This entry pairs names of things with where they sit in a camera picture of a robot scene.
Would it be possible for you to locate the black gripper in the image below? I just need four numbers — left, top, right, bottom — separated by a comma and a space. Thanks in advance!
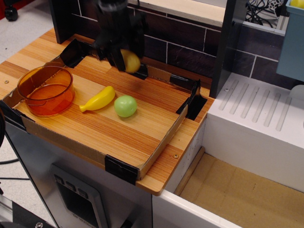
93, 0, 148, 71

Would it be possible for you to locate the yellow toy potato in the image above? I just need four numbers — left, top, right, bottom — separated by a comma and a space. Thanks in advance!
121, 49, 141, 73

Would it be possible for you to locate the cardboard fence with black tape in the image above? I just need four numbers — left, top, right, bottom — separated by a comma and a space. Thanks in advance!
0, 38, 212, 194

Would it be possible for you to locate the orange transparent plastic pot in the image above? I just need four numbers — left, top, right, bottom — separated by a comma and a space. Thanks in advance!
17, 66, 75, 116

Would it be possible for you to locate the yellow toy banana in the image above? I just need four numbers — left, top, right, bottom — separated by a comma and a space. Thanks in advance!
79, 86, 115, 112

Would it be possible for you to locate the green toy apple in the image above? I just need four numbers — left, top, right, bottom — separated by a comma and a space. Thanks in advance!
114, 95, 137, 118

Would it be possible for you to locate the black chair caster wheel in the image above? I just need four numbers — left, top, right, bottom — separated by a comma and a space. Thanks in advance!
4, 6, 18, 21

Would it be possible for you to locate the silver toy oven front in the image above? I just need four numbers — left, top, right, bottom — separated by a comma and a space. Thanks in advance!
6, 123, 152, 228

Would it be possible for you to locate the teal plastic bin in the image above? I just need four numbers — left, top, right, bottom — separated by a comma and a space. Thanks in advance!
276, 0, 304, 81

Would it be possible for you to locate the white toy sink unit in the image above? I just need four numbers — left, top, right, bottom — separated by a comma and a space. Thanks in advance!
152, 74, 304, 228

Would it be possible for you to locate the yellow toy in bin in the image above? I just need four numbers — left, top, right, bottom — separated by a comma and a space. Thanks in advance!
290, 0, 304, 9

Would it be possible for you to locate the dark grey left post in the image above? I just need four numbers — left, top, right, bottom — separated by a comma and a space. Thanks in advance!
48, 0, 80, 44

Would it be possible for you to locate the dark grey vertical post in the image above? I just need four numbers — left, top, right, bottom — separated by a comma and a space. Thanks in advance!
209, 0, 247, 98

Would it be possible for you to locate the black cable bundle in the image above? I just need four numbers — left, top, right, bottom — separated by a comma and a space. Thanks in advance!
244, 0, 289, 26

